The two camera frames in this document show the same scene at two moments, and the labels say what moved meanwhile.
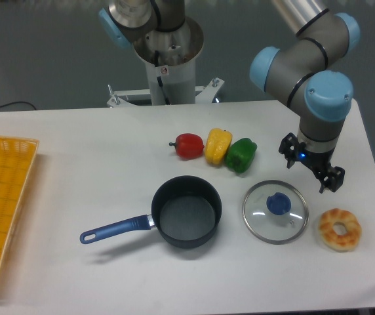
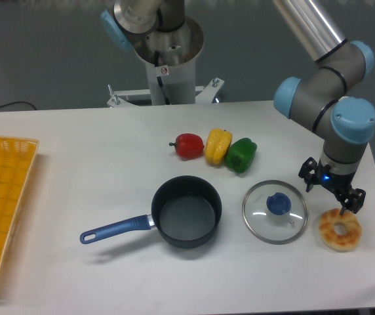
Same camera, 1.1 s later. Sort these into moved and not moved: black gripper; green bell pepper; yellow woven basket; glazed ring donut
Moved: black gripper
Not moved: yellow woven basket; glazed ring donut; green bell pepper
